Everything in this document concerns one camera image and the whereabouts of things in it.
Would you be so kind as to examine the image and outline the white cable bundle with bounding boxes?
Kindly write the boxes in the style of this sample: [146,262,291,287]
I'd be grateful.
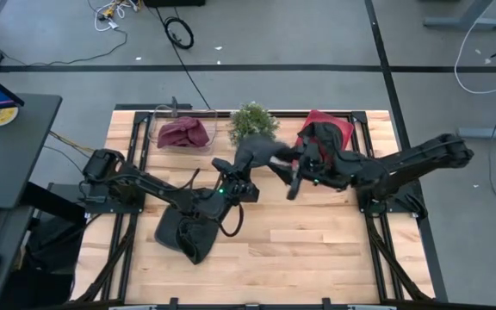
[87,0,142,33]

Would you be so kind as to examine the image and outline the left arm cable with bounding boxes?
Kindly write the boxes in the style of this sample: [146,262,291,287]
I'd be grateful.
[217,201,245,239]

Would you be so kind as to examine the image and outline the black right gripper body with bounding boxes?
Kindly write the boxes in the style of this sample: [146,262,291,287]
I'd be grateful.
[285,141,347,202]

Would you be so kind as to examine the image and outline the dark grey baseball cap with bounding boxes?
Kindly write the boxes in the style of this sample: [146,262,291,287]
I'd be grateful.
[233,133,301,186]
[154,202,222,266]
[300,121,349,167]

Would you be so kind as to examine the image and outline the yellow cable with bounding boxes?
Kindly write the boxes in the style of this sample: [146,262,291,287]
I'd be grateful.
[48,130,102,157]

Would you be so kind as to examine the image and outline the red tray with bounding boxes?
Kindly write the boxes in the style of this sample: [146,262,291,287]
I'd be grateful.
[294,109,356,170]

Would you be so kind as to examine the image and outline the black desk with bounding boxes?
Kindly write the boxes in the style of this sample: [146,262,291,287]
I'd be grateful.
[0,93,63,310]

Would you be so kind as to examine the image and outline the grey desk foot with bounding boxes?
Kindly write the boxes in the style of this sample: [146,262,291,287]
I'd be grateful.
[456,118,496,141]
[423,0,496,32]

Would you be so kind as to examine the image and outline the black aluminium frame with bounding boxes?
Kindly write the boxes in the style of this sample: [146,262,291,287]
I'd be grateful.
[70,102,450,310]

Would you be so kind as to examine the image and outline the black floor box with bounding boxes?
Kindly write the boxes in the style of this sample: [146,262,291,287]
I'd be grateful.
[143,0,207,8]

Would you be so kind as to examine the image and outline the small green potted plant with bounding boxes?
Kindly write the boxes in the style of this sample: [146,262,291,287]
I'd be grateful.
[228,102,281,146]

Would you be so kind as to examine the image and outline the coiled black cable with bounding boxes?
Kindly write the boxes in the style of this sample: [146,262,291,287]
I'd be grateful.
[155,6,212,110]

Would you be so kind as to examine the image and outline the long white cable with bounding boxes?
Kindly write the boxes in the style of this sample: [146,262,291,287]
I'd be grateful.
[453,0,496,96]

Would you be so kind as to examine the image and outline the clear plastic container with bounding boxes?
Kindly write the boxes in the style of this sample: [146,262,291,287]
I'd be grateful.
[150,104,219,155]

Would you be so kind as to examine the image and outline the maroon baseball cap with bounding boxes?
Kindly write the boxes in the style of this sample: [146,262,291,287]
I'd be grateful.
[157,115,211,150]

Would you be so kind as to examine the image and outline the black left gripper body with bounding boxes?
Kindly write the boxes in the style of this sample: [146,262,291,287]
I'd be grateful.
[210,156,261,204]

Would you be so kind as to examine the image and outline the black fabric bag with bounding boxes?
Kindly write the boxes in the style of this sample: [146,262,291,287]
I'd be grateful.
[4,210,86,310]

